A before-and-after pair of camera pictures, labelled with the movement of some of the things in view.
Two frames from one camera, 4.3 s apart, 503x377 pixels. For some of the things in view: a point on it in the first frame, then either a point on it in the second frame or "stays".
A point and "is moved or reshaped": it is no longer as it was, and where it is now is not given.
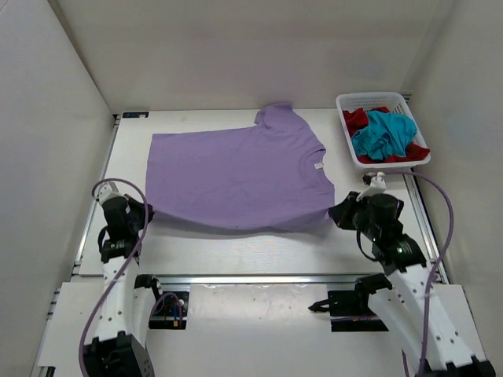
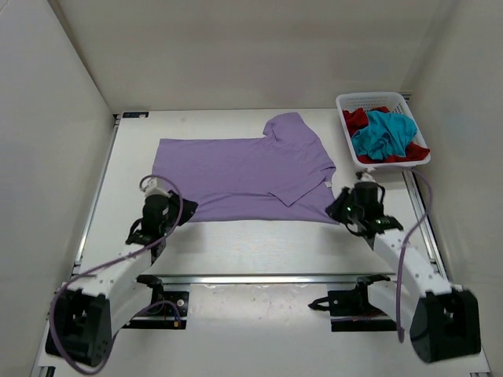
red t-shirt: x=357 y=119 stays
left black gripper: x=141 y=207 -> x=189 y=208
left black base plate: x=170 y=311 stays
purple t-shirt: x=273 y=175 is moved or reshaped
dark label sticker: x=136 y=114 stays
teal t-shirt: x=385 y=133 stays
